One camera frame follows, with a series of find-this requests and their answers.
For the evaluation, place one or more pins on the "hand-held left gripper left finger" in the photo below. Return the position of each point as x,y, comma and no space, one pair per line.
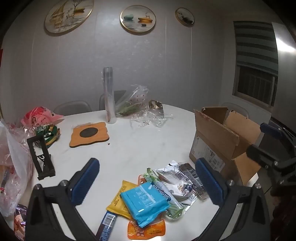
84,185

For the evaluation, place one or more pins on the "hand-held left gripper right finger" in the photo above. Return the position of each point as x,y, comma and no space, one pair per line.
209,184

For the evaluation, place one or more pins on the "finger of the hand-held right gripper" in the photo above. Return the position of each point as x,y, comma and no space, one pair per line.
257,155
270,131

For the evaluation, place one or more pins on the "dark striped snack packet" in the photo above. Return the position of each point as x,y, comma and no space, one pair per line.
192,178

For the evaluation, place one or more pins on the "white silver snack packet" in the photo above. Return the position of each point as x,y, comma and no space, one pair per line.
178,183

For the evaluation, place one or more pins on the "yellow snack packet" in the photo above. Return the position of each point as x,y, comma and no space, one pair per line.
118,204

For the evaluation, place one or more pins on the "green snack packet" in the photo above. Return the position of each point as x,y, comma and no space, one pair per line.
174,209

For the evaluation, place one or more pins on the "white packet with blue label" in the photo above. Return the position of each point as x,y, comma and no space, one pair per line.
165,193

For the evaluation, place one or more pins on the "dark blue snack bar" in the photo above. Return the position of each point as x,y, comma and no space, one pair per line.
106,226

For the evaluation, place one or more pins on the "cardboard box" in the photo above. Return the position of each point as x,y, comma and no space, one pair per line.
215,136

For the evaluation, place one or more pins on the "light blue snack packet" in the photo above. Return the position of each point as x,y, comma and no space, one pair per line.
144,202

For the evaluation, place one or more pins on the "orange snack packet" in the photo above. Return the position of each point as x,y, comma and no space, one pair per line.
150,230

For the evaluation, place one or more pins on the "translucent chair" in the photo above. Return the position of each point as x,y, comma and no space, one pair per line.
238,110
71,107

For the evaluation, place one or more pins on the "window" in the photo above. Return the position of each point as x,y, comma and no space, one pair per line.
254,85

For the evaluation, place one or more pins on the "black phone stand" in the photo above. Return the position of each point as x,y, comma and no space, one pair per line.
42,160

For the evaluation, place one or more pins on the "wooden trivet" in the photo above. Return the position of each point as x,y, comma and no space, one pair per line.
89,134

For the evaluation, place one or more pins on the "green yellow package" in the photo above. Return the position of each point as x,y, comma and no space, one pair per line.
49,134

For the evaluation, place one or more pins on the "silver refrigerator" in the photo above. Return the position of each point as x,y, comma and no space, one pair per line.
285,69

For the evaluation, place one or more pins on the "white plastic bag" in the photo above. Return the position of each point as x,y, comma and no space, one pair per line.
16,162

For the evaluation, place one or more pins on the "purple snack packet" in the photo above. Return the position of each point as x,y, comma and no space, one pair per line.
19,222

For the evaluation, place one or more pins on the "pink plastic bag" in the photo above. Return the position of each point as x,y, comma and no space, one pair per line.
38,117

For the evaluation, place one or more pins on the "striped window blind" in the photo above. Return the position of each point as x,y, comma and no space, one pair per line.
254,46

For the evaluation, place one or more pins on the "crumpled clear plastic wrap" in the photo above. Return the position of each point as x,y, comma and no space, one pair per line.
148,119

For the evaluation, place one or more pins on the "clear plastic film roll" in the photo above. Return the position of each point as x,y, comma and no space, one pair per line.
109,97

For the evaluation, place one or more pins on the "gold foil wrapper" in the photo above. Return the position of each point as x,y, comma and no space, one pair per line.
157,107

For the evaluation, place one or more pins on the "plastic bag of greens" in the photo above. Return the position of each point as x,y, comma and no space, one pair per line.
130,102

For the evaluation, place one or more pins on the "small round wall picture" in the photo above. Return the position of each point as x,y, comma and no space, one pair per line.
184,16

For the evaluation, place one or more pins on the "large round wall picture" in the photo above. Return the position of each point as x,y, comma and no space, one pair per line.
67,16

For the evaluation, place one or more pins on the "medium round wall picture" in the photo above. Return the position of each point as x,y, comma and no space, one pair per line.
137,19

